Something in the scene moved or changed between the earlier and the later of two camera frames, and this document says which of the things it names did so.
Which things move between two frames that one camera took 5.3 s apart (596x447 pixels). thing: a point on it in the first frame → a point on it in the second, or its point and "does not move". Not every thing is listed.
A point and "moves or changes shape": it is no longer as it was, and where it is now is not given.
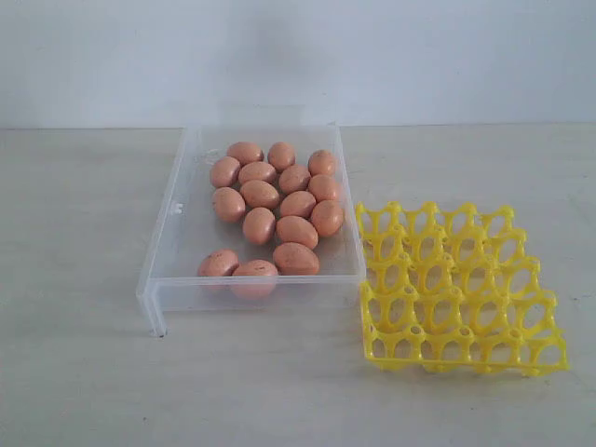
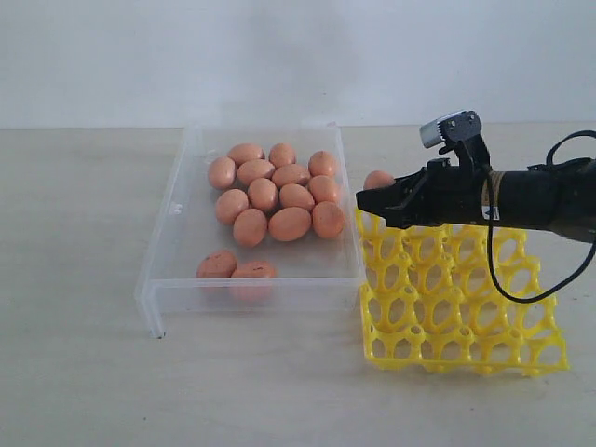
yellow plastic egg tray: x=454 y=290 does not move
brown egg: x=328 y=216 does not move
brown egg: x=259 y=225 moves or changes shape
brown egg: x=245 y=152 does not move
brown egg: x=281 y=155 does not move
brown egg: x=224 y=171 does not move
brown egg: x=322 y=187 does not move
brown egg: x=295 y=259 → x=377 y=179
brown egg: x=298 y=204 moves or changes shape
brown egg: x=219 y=263 does not move
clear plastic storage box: x=258 y=218 does not move
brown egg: x=297 y=229 moves or changes shape
